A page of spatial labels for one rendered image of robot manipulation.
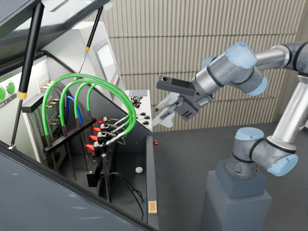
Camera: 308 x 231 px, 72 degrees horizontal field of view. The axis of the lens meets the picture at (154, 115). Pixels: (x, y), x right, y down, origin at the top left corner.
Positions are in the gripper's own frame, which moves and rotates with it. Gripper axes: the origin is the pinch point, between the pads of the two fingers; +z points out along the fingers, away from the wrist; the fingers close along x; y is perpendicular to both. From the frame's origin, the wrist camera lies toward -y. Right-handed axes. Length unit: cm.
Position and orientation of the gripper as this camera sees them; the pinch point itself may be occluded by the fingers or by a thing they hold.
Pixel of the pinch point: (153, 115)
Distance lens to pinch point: 73.5
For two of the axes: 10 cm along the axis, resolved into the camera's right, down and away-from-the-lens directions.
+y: 7.4, 5.9, 3.3
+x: 1.6, -6.3, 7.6
